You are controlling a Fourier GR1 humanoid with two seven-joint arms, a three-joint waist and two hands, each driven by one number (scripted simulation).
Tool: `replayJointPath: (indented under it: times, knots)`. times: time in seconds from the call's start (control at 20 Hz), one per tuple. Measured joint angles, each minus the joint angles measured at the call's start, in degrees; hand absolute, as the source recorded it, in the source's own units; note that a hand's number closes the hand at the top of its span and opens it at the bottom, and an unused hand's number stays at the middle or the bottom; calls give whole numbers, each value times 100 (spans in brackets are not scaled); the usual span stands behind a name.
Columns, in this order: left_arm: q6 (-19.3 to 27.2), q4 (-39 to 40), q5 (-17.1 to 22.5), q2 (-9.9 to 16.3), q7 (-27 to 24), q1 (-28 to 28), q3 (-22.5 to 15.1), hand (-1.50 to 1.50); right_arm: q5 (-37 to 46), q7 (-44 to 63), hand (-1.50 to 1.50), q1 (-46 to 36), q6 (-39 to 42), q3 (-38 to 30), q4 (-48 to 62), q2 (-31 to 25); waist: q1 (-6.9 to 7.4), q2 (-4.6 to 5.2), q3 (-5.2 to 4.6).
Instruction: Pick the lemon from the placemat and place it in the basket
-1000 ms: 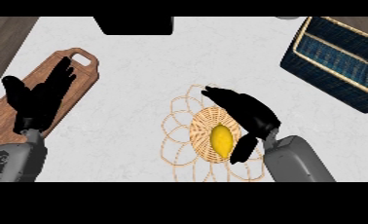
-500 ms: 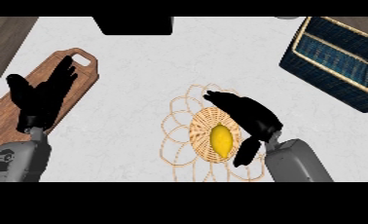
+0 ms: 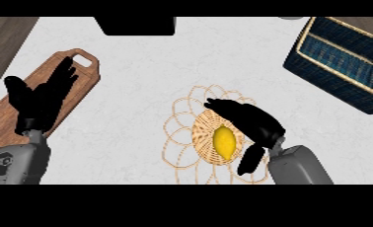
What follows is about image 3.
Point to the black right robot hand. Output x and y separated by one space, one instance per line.
252 119

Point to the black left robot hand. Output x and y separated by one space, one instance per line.
41 101

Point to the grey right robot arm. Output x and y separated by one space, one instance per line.
296 165

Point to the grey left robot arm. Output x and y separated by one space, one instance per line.
22 158

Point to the yellow lemon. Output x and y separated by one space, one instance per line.
224 142

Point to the woven flower-shaped placemat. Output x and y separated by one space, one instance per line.
203 132

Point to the dark blue woven basket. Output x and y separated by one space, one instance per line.
334 60

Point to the brown wooden cutting board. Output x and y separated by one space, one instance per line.
72 73

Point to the black appliance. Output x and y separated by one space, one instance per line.
135 25

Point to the grey round object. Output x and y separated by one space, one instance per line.
290 17

